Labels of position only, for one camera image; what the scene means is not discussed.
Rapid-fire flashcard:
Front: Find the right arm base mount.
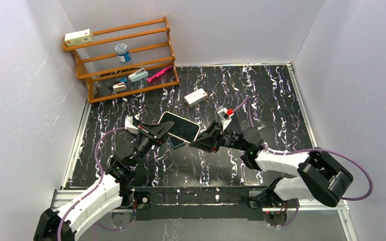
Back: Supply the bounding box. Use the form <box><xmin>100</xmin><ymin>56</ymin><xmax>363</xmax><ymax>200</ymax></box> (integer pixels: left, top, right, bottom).
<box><xmin>241</xmin><ymin>191</ymin><xmax>288</xmax><ymax>228</ymax></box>

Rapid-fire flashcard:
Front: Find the white box with barcode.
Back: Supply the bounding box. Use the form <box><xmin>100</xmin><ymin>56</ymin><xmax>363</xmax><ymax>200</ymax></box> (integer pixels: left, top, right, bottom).
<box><xmin>183</xmin><ymin>88</ymin><xmax>208</xmax><ymax>107</ymax></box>

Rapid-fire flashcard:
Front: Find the wooden shelf rack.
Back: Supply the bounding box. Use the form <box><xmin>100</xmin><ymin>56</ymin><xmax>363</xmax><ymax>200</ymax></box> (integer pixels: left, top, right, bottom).
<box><xmin>62</xmin><ymin>16</ymin><xmax>180</xmax><ymax>103</ymax></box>

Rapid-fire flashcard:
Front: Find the purple cable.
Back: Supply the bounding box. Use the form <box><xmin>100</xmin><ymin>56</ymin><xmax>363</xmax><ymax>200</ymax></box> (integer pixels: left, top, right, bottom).
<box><xmin>231</xmin><ymin>96</ymin><xmax>374</xmax><ymax>201</ymax></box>
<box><xmin>56</xmin><ymin>127</ymin><xmax>129</xmax><ymax>241</ymax></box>

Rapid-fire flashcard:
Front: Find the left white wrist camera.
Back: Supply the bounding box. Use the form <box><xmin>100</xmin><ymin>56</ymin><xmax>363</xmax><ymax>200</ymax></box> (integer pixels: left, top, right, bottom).
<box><xmin>124</xmin><ymin>115</ymin><xmax>140</xmax><ymax>135</ymax></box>

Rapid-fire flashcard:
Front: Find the white green box on shelf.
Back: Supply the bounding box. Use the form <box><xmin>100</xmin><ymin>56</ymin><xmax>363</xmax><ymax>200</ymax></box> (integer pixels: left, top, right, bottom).
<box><xmin>64</xmin><ymin>29</ymin><xmax>93</xmax><ymax>46</ymax></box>

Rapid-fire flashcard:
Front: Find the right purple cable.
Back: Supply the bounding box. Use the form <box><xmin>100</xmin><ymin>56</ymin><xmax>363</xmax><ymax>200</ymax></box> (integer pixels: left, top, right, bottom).
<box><xmin>231</xmin><ymin>96</ymin><xmax>374</xmax><ymax>201</ymax></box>

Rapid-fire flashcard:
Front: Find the phone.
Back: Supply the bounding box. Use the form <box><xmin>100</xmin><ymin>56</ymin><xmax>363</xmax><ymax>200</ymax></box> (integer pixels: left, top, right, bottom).
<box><xmin>158</xmin><ymin>111</ymin><xmax>201</xmax><ymax>143</ymax></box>
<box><xmin>168</xmin><ymin>136</ymin><xmax>186</xmax><ymax>149</ymax></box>

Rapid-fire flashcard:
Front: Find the blue white jar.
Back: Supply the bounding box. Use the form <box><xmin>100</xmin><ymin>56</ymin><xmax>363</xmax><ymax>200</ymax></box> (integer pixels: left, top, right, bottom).
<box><xmin>115</xmin><ymin>44</ymin><xmax>131</xmax><ymax>63</ymax></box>

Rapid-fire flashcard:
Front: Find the black blue marker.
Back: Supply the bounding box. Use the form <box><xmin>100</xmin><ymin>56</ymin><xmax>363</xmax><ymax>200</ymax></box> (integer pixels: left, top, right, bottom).
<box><xmin>108</xmin><ymin>78</ymin><xmax>127</xmax><ymax>88</ymax></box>

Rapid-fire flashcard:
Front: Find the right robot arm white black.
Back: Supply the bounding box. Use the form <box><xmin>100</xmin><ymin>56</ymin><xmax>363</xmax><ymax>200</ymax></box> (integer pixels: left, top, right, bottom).
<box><xmin>190</xmin><ymin>121</ymin><xmax>354</xmax><ymax>207</ymax></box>

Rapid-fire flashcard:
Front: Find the pink comb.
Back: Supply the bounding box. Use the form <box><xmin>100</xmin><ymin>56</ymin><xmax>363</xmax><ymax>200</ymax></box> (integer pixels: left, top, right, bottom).
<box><xmin>147</xmin><ymin>66</ymin><xmax>172</xmax><ymax>82</ymax></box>

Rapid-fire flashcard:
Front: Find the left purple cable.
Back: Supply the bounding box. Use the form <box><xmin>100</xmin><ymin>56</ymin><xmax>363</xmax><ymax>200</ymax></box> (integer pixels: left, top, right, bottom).
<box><xmin>56</xmin><ymin>127</ymin><xmax>129</xmax><ymax>241</ymax></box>

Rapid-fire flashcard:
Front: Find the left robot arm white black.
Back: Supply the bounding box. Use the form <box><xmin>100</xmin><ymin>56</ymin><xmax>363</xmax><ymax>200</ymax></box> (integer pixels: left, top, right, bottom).
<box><xmin>33</xmin><ymin>122</ymin><xmax>174</xmax><ymax>240</ymax></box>

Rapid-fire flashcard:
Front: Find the beige small stapler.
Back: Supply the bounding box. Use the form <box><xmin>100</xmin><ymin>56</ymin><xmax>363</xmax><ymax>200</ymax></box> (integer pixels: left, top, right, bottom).
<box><xmin>112</xmin><ymin>82</ymin><xmax>127</xmax><ymax>92</ymax></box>

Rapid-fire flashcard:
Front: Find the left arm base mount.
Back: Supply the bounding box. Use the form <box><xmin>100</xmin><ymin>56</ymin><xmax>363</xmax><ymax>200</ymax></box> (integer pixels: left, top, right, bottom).
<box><xmin>111</xmin><ymin>188</ymin><xmax>151</xmax><ymax>231</ymax></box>

